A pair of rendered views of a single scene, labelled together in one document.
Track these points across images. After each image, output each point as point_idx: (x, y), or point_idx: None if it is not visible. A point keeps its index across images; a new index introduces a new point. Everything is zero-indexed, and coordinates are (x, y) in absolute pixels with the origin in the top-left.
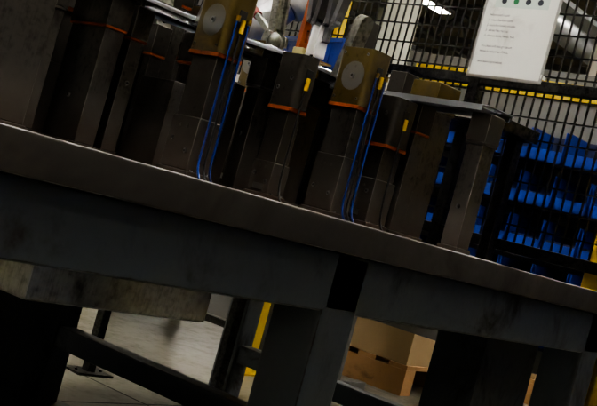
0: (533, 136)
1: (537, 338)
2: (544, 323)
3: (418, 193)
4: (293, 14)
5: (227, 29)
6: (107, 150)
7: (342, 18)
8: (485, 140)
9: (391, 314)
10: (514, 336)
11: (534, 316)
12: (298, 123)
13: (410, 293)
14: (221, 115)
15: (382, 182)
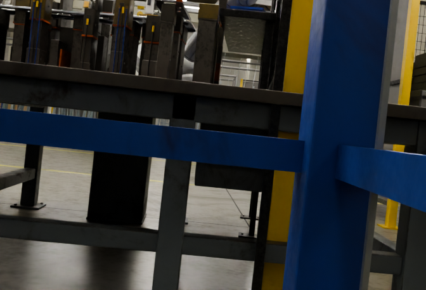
0: (269, 16)
1: (100, 107)
2: (106, 99)
3: (200, 66)
4: (227, 5)
5: (31, 6)
6: None
7: None
8: (160, 19)
9: None
10: (71, 105)
11: (90, 94)
12: (90, 40)
13: None
14: (39, 44)
15: (147, 61)
